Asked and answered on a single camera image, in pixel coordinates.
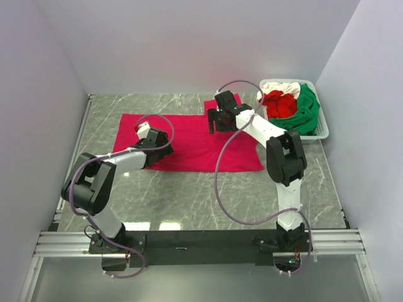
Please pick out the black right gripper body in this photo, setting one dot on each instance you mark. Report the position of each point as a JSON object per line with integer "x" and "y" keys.
{"x": 216, "y": 115}

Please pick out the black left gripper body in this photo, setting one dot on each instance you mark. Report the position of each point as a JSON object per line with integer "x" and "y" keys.
{"x": 164, "y": 151}

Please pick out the magenta pink t-shirt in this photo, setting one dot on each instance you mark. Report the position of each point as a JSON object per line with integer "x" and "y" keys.
{"x": 195, "y": 150}

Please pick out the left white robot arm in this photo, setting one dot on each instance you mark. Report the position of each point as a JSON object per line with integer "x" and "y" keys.
{"x": 88, "y": 186}

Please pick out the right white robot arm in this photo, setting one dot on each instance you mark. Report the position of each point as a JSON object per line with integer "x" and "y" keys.
{"x": 285, "y": 164}

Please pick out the red t-shirt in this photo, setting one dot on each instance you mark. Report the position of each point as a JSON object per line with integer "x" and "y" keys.
{"x": 279, "y": 104}

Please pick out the white t-shirt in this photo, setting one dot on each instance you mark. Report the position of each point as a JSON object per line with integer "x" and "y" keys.
{"x": 292, "y": 88}

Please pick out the green t-shirt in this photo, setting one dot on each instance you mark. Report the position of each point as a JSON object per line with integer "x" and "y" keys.
{"x": 306, "y": 119}

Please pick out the white plastic laundry basket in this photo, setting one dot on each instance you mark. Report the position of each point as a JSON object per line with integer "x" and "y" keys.
{"x": 322, "y": 129}

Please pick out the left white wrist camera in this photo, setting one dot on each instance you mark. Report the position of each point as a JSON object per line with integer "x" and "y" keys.
{"x": 142, "y": 129}

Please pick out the aluminium frame rail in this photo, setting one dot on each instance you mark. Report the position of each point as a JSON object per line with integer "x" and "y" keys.
{"x": 77, "y": 244}

